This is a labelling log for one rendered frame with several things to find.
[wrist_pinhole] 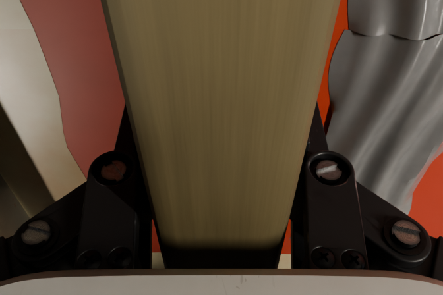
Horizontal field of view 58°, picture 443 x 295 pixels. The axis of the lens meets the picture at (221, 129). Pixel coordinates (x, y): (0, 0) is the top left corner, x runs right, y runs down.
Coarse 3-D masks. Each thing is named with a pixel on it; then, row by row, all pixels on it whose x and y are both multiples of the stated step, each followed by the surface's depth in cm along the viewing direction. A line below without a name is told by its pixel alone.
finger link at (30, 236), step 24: (120, 144) 11; (72, 192) 10; (144, 192) 10; (48, 216) 9; (72, 216) 9; (144, 216) 11; (24, 240) 9; (48, 240) 9; (72, 240) 9; (24, 264) 9; (48, 264) 9
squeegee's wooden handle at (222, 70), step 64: (128, 0) 4; (192, 0) 4; (256, 0) 4; (320, 0) 4; (128, 64) 5; (192, 64) 5; (256, 64) 5; (320, 64) 5; (192, 128) 6; (256, 128) 6; (192, 192) 7; (256, 192) 7; (192, 256) 9; (256, 256) 9
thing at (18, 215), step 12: (0, 180) 24; (0, 192) 24; (12, 192) 25; (0, 204) 24; (12, 204) 25; (0, 216) 24; (12, 216) 25; (24, 216) 27; (0, 228) 24; (12, 228) 25
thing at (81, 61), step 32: (64, 32) 17; (96, 32) 17; (64, 64) 18; (96, 64) 18; (64, 96) 20; (96, 96) 19; (320, 96) 19; (64, 128) 21; (96, 128) 21; (416, 192) 25; (288, 224) 28
